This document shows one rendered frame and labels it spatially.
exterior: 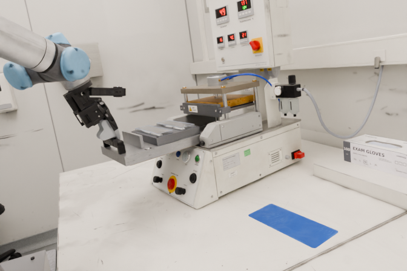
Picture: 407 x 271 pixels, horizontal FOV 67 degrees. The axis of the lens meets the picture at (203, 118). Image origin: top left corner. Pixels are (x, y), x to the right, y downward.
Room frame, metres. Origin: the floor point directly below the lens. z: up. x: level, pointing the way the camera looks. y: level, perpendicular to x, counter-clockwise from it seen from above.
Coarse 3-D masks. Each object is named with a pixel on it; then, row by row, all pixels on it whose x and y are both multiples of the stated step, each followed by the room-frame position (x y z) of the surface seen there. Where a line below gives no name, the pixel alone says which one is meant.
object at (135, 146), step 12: (132, 132) 0.98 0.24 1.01; (132, 144) 0.98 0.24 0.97; (144, 144) 0.97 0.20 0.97; (168, 144) 0.93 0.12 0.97; (180, 144) 0.96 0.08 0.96; (192, 144) 0.98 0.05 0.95; (108, 156) 0.97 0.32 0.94; (120, 156) 0.88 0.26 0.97; (132, 156) 0.86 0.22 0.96; (144, 156) 0.88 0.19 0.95; (156, 156) 0.91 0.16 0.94
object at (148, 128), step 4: (136, 128) 1.08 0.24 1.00; (140, 128) 1.07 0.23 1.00; (144, 128) 1.06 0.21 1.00; (148, 128) 1.05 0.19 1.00; (152, 128) 1.04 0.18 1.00; (156, 128) 1.03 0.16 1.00; (160, 128) 1.02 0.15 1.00; (164, 128) 1.01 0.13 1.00; (156, 132) 0.96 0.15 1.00; (160, 132) 0.95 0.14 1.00
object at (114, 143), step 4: (104, 140) 0.98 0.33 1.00; (108, 140) 0.95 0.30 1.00; (112, 140) 0.92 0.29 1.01; (116, 140) 0.90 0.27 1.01; (120, 140) 0.89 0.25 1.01; (104, 144) 0.99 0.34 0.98; (108, 144) 0.95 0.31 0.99; (112, 144) 0.92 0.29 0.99; (116, 144) 0.89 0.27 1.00; (120, 144) 0.88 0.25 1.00; (120, 148) 0.88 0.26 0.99; (124, 148) 0.89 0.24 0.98; (120, 152) 0.88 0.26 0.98; (124, 152) 0.89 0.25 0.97
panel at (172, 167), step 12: (180, 156) 1.06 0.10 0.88; (192, 156) 1.01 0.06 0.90; (204, 156) 0.96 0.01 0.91; (156, 168) 1.17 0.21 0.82; (168, 168) 1.10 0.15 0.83; (180, 168) 1.04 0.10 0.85; (192, 168) 0.99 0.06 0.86; (180, 180) 1.01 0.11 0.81; (168, 192) 1.05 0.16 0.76; (192, 192) 0.94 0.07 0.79; (192, 204) 0.92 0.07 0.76
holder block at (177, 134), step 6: (198, 126) 1.01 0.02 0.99; (138, 132) 1.04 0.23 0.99; (174, 132) 0.97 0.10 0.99; (180, 132) 0.97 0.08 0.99; (186, 132) 0.98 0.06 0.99; (192, 132) 1.00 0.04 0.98; (198, 132) 1.01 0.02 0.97; (144, 138) 1.00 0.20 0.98; (150, 138) 0.96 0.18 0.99; (156, 138) 0.92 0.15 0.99; (162, 138) 0.93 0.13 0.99; (168, 138) 0.95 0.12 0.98; (174, 138) 0.96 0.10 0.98; (180, 138) 0.97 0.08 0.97; (156, 144) 0.93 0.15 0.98; (162, 144) 0.93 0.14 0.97
